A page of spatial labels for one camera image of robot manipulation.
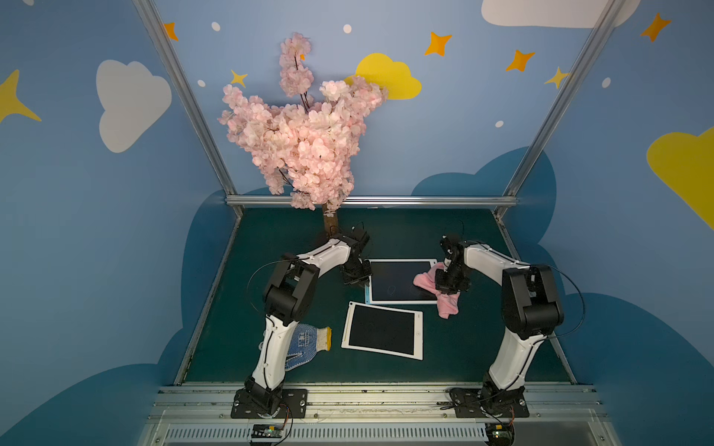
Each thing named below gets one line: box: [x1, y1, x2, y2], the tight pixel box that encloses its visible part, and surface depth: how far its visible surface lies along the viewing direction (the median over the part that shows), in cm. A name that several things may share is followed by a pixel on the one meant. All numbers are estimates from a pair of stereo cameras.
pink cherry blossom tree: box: [217, 32, 389, 237], surface depth 67 cm
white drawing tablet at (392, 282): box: [363, 258, 438, 305], surface depth 100 cm
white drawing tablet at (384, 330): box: [340, 301, 424, 361], surface depth 91 cm
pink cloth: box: [412, 262, 462, 320], surface depth 95 cm
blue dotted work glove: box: [284, 322, 332, 372], surface depth 86 cm
